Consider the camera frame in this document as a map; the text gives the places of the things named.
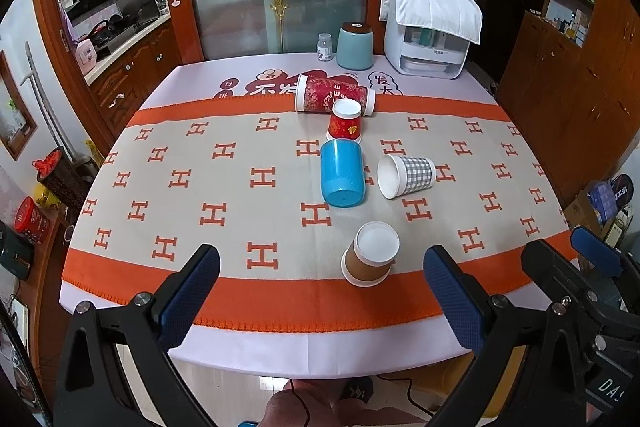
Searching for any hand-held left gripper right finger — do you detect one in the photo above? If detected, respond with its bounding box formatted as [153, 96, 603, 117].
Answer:
[423, 245, 597, 427]

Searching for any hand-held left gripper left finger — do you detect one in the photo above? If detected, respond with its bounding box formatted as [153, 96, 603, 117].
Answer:
[54, 244, 222, 427]

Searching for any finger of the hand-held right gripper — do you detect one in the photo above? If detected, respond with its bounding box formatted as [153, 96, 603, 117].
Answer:
[571, 226, 627, 282]
[521, 239, 603, 310]

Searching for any blue plastic cup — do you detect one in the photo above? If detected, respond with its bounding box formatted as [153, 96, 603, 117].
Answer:
[319, 139, 365, 208]

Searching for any brown paper cup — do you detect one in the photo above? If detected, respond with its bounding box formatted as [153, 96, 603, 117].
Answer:
[341, 220, 401, 288]

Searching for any grey checkered paper cup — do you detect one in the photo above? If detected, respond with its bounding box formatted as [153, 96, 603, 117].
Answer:
[377, 154, 437, 200]

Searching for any small red paper cup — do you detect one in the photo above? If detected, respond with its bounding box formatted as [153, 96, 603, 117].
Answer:
[327, 99, 363, 144]

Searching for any tall red paper cup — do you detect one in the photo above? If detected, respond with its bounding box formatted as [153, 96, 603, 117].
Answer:
[294, 74, 377, 116]

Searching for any cardboard box with packets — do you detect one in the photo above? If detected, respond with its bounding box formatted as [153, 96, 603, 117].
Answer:
[564, 174, 637, 244]

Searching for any orange patterned tablecloth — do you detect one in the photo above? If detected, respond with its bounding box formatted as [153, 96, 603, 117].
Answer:
[59, 52, 585, 381]

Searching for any wooden side cabinet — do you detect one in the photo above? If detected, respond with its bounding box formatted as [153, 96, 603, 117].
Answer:
[496, 0, 640, 210]

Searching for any dark woven basket red tassel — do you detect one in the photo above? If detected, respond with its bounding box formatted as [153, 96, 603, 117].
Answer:
[32, 146, 85, 208]

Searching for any yellow jar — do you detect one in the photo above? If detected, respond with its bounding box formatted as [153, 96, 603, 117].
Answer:
[32, 184, 62, 208]

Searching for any person's leg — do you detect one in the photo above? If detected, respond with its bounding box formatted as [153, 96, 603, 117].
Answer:
[264, 376, 427, 427]

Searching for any red round tin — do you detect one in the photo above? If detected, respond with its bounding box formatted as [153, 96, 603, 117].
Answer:
[13, 196, 52, 246]

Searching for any wooden kitchen base cabinet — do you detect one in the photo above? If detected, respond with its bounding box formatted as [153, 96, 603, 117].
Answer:
[84, 21, 184, 148]

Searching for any white countertop appliance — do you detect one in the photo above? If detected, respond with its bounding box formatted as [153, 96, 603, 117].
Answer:
[383, 0, 472, 80]

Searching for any wooden framed picture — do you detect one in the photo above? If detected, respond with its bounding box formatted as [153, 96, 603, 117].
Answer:
[0, 51, 39, 160]

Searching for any pink box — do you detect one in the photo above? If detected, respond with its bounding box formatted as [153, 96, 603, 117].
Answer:
[74, 41, 99, 68]

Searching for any teal canister with brown lid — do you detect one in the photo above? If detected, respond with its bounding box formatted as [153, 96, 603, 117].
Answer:
[336, 21, 375, 72]

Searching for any black wok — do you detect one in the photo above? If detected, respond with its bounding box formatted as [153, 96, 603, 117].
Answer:
[106, 13, 141, 34]

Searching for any white quilted cloth cover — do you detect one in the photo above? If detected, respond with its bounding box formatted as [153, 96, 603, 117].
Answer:
[378, 0, 484, 46]

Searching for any black cable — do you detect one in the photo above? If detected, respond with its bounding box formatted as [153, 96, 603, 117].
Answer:
[374, 374, 437, 424]

